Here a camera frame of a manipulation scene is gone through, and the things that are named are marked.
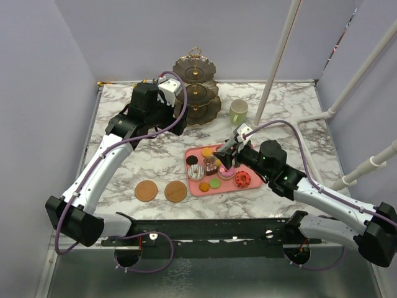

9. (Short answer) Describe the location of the pink serving tray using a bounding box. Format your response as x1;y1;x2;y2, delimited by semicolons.
184;144;263;197

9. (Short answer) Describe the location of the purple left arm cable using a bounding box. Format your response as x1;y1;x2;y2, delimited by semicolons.
54;70;189;274

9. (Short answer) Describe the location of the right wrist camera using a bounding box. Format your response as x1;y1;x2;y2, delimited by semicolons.
233;123;252;143

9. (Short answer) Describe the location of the red frosted donut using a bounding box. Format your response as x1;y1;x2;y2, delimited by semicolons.
234;171;251;188

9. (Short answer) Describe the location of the chocolate cake slice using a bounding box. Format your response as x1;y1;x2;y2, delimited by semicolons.
203;155;218;176

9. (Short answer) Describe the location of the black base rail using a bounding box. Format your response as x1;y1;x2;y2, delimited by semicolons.
101;218;306;260

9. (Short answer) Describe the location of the green mug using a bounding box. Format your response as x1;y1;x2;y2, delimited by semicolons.
229;99;249;125

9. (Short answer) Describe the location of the orange jam biscuit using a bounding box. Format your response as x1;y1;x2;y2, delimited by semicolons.
201;147;213;158

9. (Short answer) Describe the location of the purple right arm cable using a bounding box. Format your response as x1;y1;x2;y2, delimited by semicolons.
244;119;397;271

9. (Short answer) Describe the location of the green macaron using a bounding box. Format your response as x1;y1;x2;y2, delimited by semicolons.
208;178;221;189

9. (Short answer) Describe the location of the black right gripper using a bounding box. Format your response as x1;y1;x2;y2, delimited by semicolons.
214;137;273;179

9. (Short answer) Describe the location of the pink frosted donut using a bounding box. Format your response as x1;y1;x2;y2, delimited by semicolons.
218;165;235;180

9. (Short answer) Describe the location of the white chocolate-striped donut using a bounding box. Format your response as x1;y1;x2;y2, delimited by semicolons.
187;164;205;181

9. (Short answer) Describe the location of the round wooden coaster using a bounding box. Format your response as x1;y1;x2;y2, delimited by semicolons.
135;180;158;202
164;181;187;203

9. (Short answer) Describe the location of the chocolate chip cookie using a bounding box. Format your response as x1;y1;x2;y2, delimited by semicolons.
198;182;210;192

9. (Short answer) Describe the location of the right round wooden coaster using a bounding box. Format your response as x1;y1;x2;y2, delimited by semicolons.
164;181;187;203

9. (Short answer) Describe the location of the white pvc pipe frame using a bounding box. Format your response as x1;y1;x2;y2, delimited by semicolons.
269;1;396;202

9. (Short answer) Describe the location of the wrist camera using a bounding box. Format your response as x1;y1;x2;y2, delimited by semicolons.
233;123;252;143
158;76;182;107

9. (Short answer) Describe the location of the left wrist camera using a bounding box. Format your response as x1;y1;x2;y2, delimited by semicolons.
158;76;182;107

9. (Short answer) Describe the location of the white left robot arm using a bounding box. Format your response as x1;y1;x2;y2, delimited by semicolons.
45;76;187;246

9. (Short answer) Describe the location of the left round wooden coaster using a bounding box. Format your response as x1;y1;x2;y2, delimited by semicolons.
135;180;158;202

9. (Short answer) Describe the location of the three-tier grey cake stand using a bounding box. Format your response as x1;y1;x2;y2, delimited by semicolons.
172;47;221;126

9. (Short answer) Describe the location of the black sandwich cookie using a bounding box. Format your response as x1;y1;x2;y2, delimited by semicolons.
186;155;199;166

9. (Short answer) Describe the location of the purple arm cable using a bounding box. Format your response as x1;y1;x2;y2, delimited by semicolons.
244;119;397;271
54;70;189;274

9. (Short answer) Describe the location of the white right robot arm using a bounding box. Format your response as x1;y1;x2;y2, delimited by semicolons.
214;139;396;268

